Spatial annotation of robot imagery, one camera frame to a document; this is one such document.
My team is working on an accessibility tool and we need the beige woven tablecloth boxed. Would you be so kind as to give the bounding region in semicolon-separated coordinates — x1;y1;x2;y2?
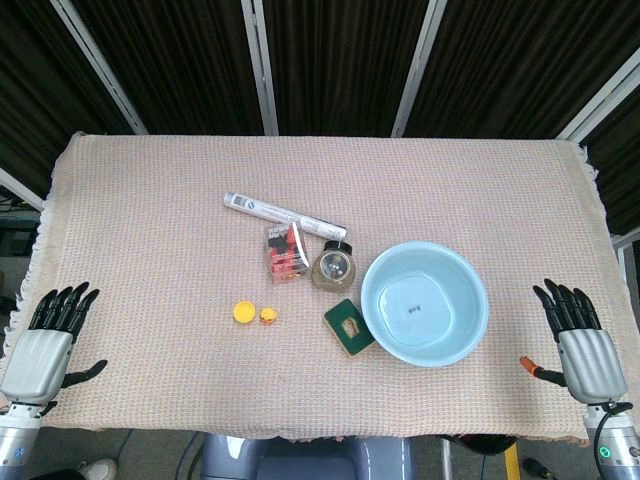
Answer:
2;130;640;446

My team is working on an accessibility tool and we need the white metal frame post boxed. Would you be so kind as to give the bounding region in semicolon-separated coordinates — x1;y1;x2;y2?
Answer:
49;0;149;135
0;167;46;211
241;0;280;136
391;0;448;138
554;59;640;144
609;232;640;301

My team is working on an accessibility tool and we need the green and yellow sponge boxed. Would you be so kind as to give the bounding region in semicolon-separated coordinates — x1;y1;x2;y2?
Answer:
323;298;376;358

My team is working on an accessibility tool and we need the dark brown curtain panel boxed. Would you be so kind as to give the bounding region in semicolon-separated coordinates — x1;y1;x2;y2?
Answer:
404;0;640;139
69;0;264;136
579;107;640;236
262;0;431;136
0;0;136;196

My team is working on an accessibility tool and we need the clear box of orange plugs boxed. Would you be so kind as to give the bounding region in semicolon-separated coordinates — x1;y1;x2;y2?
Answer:
263;222;311;285

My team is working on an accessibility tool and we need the light blue plastic basin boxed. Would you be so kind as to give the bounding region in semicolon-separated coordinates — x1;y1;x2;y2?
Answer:
360;241;490;369

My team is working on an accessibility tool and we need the glass jar with black lid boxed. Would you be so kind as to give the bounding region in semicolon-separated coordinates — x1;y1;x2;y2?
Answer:
311;239;359;293

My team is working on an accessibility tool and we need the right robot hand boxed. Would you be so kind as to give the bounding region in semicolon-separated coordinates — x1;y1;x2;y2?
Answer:
519;278;632;416

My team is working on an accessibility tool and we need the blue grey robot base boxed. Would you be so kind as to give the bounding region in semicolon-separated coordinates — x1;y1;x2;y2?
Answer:
199;432;416;480

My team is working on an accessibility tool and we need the yellow bottle cap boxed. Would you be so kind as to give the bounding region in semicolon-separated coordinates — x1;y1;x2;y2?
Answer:
233;299;257;325

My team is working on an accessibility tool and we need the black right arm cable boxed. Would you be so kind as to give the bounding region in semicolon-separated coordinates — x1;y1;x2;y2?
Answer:
593;399;632;451

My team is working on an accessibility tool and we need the yellow stand leg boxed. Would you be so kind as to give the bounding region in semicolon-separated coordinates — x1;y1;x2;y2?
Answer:
502;444;521;480

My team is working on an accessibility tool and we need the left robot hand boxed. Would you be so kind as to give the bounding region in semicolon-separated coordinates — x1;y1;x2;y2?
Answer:
0;281;109;416

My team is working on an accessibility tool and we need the white shoe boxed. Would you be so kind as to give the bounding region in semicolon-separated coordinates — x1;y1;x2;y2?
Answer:
77;457;119;480

